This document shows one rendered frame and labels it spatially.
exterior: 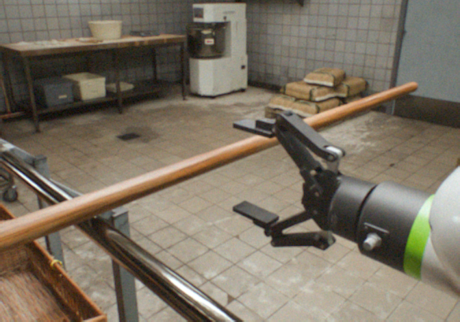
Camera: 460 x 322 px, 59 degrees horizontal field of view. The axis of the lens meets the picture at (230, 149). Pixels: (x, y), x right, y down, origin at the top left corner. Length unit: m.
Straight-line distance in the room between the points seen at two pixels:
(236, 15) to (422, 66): 2.64
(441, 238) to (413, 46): 5.11
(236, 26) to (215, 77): 0.82
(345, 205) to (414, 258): 0.09
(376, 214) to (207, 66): 5.52
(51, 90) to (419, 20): 4.31
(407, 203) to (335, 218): 0.08
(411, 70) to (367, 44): 0.66
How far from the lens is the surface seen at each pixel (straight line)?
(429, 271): 0.46
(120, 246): 0.48
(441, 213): 0.33
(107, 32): 5.56
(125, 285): 1.12
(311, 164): 0.53
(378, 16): 5.61
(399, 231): 0.46
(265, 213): 0.62
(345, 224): 0.49
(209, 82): 5.96
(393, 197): 0.47
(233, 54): 6.23
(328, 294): 2.27
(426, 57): 5.36
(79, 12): 5.99
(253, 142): 0.69
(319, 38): 6.04
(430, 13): 5.33
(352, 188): 0.49
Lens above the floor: 1.44
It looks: 21 degrees down
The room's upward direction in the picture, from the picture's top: straight up
